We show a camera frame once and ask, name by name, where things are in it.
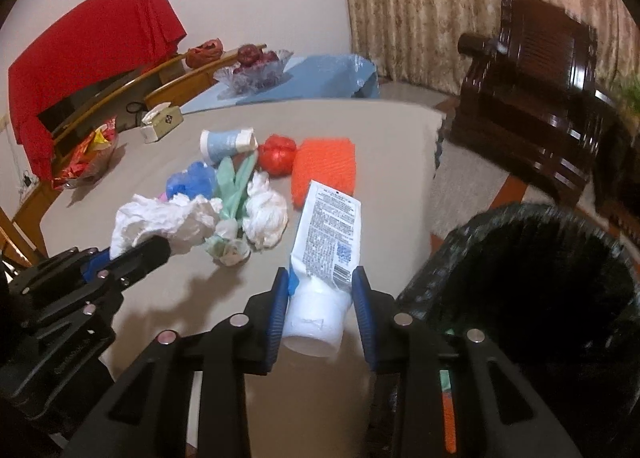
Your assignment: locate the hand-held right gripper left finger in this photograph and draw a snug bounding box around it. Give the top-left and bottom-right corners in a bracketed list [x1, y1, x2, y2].
[60, 267, 301, 458]

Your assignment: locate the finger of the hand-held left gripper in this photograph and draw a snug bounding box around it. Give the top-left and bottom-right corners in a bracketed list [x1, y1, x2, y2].
[22, 236, 172, 327]
[10, 247, 113, 297]

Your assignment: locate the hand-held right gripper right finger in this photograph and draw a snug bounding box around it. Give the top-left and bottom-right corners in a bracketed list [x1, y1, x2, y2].
[351, 266, 584, 458]

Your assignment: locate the large white tissue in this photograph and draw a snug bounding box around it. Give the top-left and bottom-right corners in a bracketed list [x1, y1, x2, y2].
[110, 194, 224, 259]

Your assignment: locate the white squeeze tube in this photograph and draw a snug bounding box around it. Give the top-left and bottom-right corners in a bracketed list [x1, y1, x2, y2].
[281, 180, 362, 358]

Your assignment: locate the red plastic bag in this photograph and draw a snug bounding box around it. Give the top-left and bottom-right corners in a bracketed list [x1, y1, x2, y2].
[257, 134, 300, 177]

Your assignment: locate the black trash bin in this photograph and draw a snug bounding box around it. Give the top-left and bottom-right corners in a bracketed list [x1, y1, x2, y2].
[395, 203, 640, 458]

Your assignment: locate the small green white wad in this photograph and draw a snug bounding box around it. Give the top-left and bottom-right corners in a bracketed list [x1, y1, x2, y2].
[207, 220, 251, 267]

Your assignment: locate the light wooden chair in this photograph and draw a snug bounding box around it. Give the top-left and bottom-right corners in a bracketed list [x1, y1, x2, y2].
[144, 50, 242, 111]
[0, 55, 187, 266]

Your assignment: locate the blue plastic bag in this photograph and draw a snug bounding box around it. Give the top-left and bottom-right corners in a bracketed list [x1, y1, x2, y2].
[166, 162, 219, 201]

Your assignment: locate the glass snack bowl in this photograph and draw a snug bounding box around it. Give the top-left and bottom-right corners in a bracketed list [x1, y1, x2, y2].
[52, 135, 120, 191]

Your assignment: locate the small crumpled white tissue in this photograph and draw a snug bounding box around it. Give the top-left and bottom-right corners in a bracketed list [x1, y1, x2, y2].
[243, 172, 290, 251]

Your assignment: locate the green plastic bag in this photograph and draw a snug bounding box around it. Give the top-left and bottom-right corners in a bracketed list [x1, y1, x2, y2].
[214, 157, 259, 233]

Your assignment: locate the pile of red snack packets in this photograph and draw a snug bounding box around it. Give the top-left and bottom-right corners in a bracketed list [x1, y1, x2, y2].
[54, 124, 117, 183]

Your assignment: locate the tissue box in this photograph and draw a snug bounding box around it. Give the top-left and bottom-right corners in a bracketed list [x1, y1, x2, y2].
[140, 104, 184, 145]

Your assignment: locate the blue white paper cup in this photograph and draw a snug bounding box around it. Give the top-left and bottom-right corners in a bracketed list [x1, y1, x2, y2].
[200, 127, 259, 164]

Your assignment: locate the orange foam net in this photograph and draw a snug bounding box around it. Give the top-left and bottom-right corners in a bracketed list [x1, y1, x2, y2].
[291, 137, 359, 209]

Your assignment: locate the orange plastic bag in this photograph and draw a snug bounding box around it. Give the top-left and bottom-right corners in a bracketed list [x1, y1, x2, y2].
[185, 38, 225, 68]

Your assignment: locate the glass fruit bowl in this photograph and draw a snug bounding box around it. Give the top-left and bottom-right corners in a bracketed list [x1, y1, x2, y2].
[214, 50, 295, 91]

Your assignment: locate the red cloth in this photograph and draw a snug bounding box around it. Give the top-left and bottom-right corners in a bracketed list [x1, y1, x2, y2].
[7, 0, 187, 179]

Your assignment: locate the blue tablecloth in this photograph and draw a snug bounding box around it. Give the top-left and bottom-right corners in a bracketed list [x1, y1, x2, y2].
[180, 54, 379, 115]

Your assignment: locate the dark wooden armchair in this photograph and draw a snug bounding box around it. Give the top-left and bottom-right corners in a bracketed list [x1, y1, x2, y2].
[447, 0, 619, 207]

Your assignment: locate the beige patterned curtain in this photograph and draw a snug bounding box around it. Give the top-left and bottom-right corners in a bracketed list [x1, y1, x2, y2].
[340, 0, 640, 104]

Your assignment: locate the potted green plant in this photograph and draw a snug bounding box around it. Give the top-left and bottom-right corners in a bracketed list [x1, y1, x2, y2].
[612, 72, 640, 115]

